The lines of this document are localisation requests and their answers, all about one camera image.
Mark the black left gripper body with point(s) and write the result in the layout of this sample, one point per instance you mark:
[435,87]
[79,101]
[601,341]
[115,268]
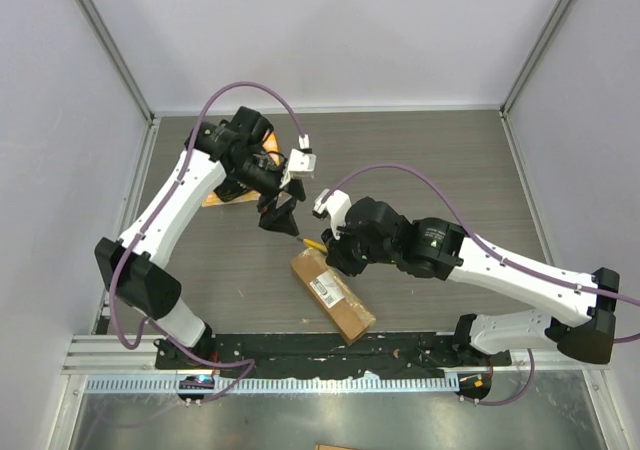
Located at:
[261,176]

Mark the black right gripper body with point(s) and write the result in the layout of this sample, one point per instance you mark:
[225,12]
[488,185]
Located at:
[354,254]

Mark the yellow utility knife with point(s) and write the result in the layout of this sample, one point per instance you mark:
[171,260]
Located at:
[312,244]

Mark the brown cardboard express box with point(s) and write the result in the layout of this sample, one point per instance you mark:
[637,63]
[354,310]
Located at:
[343,308]

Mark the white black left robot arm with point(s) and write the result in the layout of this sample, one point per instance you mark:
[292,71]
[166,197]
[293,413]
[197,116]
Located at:
[133,266]

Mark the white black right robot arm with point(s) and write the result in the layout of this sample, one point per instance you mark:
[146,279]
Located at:
[567,311]

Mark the cardboard box on floor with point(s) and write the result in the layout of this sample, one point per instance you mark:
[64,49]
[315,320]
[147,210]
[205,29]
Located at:
[332,447]

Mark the orange checkered cloth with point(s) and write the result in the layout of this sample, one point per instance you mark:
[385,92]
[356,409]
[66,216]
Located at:
[235,190]

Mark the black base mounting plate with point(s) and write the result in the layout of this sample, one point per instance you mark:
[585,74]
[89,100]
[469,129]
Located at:
[326,356]

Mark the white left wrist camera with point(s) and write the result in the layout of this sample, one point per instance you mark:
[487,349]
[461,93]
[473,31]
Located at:
[300,164]

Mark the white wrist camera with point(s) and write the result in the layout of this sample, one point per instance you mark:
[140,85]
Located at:
[300,164]
[332,205]

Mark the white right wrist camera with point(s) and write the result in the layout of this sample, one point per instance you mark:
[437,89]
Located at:
[332,205]

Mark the white slotted cable duct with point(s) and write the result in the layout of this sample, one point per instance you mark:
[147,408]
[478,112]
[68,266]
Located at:
[196,384]

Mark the aluminium frame rail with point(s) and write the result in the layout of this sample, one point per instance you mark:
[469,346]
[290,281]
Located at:
[104,354]

